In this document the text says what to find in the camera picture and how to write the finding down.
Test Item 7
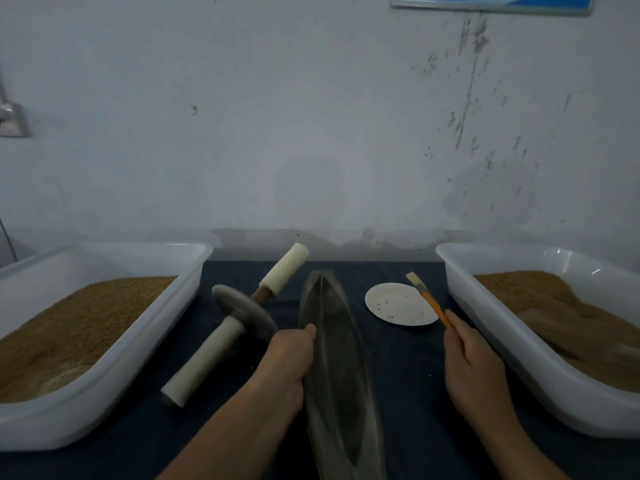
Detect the orange handled brush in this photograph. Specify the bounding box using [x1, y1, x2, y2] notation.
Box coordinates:
[406, 271, 453, 331]

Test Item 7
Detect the white plastic tray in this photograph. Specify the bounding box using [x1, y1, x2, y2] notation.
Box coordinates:
[436, 243, 640, 439]
[0, 241, 214, 452]

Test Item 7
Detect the white round plate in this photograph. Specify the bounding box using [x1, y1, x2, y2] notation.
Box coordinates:
[365, 283, 441, 328]

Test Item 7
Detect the person's right hand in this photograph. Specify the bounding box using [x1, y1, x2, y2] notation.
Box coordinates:
[443, 309, 516, 431]

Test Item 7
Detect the boat-shaped metal grinding trough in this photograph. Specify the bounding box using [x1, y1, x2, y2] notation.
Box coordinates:
[299, 271, 386, 480]

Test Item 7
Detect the dark blue tablecloth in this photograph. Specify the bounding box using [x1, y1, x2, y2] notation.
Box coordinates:
[0, 259, 640, 480]

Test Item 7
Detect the blue wall poster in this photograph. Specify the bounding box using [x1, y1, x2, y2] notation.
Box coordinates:
[392, 0, 596, 16]

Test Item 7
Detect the person's left hand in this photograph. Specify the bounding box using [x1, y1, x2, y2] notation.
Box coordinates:
[245, 323, 319, 416]

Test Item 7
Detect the grey wall fixture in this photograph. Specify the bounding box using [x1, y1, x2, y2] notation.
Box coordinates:
[0, 79, 29, 138]

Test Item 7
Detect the person's left forearm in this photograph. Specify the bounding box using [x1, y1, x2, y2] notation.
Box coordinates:
[160, 379, 306, 480]

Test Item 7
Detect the metal grinding wheel with handles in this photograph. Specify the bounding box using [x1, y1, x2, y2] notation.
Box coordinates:
[161, 243, 311, 408]

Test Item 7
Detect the thin dark wall cable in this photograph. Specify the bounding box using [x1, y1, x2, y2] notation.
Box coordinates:
[0, 217, 16, 266]

